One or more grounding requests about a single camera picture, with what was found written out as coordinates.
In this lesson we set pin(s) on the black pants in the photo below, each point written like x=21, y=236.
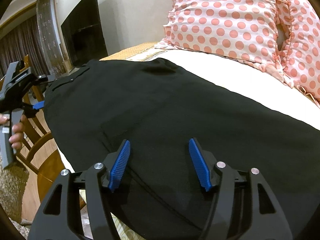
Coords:
x=175, y=139

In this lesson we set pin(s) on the dark brown curtain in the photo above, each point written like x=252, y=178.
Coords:
x=37, y=38

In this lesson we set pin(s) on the left polka dot pillow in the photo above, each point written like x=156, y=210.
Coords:
x=242, y=30

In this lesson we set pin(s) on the wooden chair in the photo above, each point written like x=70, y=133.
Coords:
x=41, y=155

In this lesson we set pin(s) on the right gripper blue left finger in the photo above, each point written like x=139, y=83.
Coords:
x=59, y=214

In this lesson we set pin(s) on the yellow patterned bed sheet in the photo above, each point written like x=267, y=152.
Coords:
x=140, y=52

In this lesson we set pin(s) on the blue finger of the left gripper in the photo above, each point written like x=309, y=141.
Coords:
x=31, y=110

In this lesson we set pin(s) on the black flat television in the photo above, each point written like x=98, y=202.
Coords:
x=83, y=34

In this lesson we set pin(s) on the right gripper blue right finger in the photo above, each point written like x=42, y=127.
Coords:
x=243, y=206

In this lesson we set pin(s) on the right polka dot pillow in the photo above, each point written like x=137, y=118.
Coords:
x=299, y=53

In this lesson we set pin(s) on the polka dot pillow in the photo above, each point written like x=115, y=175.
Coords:
x=299, y=53
x=242, y=30

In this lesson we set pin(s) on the person's left hand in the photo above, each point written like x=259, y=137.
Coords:
x=18, y=134

